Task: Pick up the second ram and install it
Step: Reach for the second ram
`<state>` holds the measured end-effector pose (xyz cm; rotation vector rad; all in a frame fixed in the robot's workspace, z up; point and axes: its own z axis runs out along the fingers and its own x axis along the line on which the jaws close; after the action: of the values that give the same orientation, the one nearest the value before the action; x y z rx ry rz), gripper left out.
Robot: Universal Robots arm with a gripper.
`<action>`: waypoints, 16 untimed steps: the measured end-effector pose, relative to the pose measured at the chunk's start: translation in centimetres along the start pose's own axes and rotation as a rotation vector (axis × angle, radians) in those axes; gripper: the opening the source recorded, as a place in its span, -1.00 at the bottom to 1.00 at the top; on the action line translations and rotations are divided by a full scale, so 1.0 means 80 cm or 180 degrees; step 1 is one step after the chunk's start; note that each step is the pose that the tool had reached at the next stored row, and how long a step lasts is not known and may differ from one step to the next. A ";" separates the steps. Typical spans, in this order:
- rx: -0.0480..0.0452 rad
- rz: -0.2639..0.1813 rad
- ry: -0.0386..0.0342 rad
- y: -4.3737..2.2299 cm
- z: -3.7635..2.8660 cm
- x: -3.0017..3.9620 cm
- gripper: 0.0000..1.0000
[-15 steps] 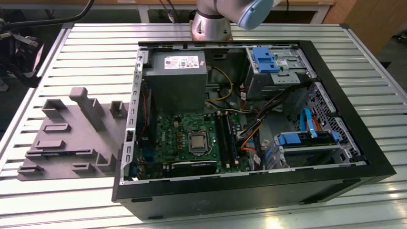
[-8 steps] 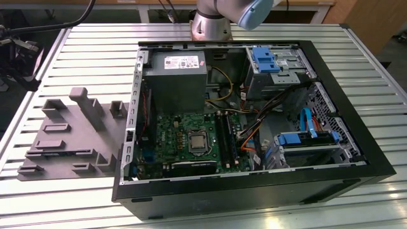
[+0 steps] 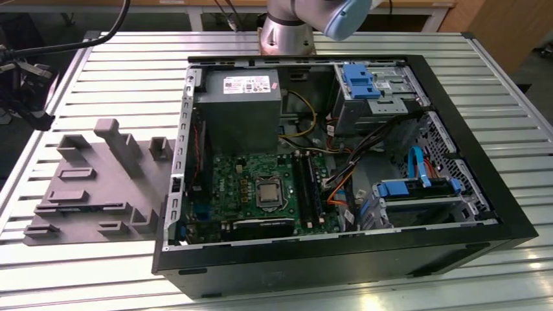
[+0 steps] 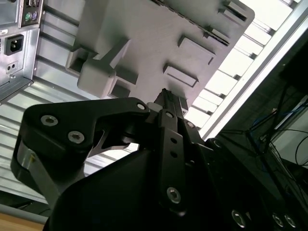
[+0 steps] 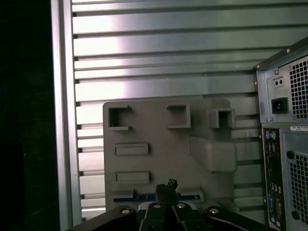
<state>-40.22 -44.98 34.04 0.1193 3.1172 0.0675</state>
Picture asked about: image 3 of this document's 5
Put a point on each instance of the RAM stick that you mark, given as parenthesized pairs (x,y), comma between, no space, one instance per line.
(74,209)
(314,191)

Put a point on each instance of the black RAM slot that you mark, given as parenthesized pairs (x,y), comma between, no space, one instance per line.
(297,181)

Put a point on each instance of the grey stand foot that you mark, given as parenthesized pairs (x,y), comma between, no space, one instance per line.
(2,118)

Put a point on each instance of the grey parts rack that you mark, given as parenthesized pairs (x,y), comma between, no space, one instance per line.
(108,194)

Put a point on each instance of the grey power supply unit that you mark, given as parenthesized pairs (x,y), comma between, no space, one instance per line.
(237,123)

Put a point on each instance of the green motherboard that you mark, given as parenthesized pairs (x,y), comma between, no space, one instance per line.
(224,171)

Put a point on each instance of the silver CPU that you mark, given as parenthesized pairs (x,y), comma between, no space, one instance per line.
(268,192)

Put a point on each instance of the steel locking lever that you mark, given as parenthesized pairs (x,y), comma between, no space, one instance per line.
(284,194)

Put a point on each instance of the black graphics card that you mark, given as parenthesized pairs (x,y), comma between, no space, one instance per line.
(262,228)

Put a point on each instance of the blue drive bay latch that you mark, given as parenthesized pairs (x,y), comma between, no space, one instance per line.
(358,81)

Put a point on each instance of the metal drive cage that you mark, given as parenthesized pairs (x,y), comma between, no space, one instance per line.
(387,107)

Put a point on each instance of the black PC case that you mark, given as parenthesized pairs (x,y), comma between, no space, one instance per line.
(302,272)

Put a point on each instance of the hard disk in blue carrier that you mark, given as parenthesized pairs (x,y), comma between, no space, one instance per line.
(394,188)

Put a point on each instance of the metal disk bay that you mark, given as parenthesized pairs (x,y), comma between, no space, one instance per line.
(414,202)

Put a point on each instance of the wooden cabinet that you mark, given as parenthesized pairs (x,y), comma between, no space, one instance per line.
(509,32)

